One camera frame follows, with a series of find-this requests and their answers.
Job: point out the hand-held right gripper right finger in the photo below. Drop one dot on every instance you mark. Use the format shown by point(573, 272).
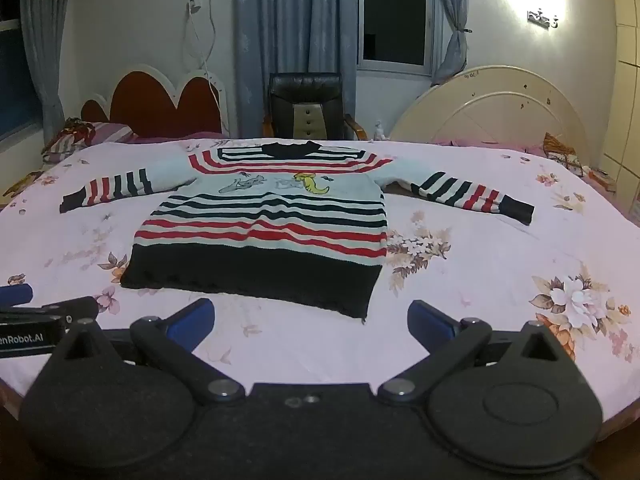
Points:
point(429, 322)

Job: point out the cream wardrobe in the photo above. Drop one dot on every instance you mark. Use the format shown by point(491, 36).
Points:
point(625, 85)

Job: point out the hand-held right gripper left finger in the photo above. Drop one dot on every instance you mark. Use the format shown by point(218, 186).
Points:
point(191, 321)

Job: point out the dark side window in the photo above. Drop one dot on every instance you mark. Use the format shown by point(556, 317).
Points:
point(17, 75)

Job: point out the cream round headboard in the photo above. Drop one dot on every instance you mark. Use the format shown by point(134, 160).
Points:
point(500, 105)

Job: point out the tied blue-grey curtain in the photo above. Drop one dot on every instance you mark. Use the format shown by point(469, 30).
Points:
point(452, 25)

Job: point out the pink blanket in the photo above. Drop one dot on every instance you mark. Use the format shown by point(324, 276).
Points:
point(480, 144)

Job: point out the pink floral bed sheet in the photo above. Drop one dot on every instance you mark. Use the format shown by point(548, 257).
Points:
point(500, 280)

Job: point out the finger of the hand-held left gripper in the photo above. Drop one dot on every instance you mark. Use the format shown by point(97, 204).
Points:
point(15, 294)
point(70, 308)

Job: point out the red heart-shaped headboard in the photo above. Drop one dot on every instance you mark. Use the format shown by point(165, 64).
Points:
point(150, 105)

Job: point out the small white figurine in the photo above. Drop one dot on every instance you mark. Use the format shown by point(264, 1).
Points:
point(381, 130)

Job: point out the striped knit sweater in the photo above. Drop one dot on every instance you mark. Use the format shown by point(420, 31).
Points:
point(260, 240)

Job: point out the pink striped pillow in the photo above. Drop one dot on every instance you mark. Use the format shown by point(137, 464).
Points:
point(112, 132)

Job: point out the orange patterned pillow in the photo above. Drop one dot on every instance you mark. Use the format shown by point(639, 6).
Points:
point(560, 152)

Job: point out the black leather office chair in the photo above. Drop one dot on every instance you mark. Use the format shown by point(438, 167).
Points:
point(305, 95)

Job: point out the wall lamp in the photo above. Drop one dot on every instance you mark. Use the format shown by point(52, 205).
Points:
point(542, 17)

